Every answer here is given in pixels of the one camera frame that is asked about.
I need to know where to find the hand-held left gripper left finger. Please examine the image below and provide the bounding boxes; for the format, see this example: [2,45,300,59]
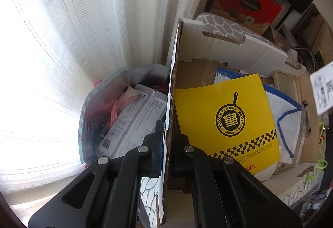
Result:
[27,119,165,228]

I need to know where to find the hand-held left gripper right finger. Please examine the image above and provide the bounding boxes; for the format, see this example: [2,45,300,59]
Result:
[170,128,303,228]

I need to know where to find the yellow booklet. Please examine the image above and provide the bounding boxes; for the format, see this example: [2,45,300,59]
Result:
[174,74,281,182]

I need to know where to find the white pouch blue edge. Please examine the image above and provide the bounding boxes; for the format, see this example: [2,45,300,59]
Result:
[215,67,303,163]

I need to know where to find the green cord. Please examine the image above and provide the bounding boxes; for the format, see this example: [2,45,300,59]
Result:
[303,120,329,184]

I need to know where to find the white paper tag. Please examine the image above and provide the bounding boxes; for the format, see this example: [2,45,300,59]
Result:
[310,61,333,115]

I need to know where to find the white printed packet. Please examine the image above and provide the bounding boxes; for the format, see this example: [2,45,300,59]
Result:
[125,96,168,156]
[98,90,157,158]

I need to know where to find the pink braided item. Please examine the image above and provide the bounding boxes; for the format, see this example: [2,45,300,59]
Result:
[111,87,141,126]

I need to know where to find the clear plastic bag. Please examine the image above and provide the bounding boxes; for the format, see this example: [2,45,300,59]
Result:
[78,65,169,168]

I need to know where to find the white curtain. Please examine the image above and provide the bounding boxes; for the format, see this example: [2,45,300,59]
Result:
[0,0,221,218]

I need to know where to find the patterned cardboard box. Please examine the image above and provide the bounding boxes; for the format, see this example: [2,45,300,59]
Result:
[139,12,324,228]

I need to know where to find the open brown box with clutter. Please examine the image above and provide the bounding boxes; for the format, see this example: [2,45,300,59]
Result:
[263,25,298,49]

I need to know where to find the green yellow device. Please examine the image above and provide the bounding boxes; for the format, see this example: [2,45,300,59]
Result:
[312,50,327,67]

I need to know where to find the brown cardboard sheets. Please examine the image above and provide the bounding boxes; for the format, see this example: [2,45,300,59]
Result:
[297,4,333,62]

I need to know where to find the white cable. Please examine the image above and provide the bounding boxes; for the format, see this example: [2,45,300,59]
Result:
[297,47,316,72]

